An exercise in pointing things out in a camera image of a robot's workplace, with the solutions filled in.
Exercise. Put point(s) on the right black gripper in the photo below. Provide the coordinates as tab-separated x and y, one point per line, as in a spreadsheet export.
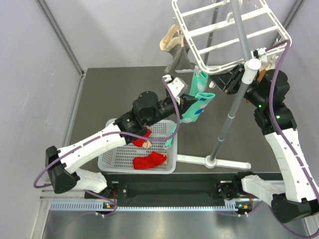
222	80

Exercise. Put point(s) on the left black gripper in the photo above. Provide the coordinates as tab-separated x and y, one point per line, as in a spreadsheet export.
186	101

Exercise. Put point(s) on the mint green patterned sock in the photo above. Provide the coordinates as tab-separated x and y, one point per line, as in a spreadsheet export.
199	81

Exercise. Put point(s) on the white clip sock hanger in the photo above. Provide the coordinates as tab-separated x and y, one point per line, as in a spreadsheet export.
224	33

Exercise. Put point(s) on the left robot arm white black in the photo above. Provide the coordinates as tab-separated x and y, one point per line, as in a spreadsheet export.
65	173

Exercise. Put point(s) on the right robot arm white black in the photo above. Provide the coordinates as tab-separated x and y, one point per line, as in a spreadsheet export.
300	196

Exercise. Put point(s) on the grey beige sock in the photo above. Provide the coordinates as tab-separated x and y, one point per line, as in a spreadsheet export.
177	48

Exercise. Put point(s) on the orange brown sock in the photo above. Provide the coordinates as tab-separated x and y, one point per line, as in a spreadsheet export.
264	72

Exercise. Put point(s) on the beige cuffed sock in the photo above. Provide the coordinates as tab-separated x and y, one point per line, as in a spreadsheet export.
169	37

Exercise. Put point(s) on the red sock back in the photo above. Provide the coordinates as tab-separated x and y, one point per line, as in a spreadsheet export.
142	142

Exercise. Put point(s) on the red sock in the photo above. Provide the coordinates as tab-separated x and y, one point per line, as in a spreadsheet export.
151	161
142	142

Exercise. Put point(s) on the red sock front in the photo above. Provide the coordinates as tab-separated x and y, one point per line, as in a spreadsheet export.
151	161

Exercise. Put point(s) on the white plastic laundry basket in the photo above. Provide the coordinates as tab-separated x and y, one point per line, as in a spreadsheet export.
120	160

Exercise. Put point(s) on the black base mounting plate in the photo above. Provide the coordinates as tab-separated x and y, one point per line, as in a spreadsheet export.
131	189

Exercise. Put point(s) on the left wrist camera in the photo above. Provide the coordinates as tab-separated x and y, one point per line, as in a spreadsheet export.
176	85

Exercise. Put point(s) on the grey slotted cable duct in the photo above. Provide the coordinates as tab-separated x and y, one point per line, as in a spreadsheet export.
228	206

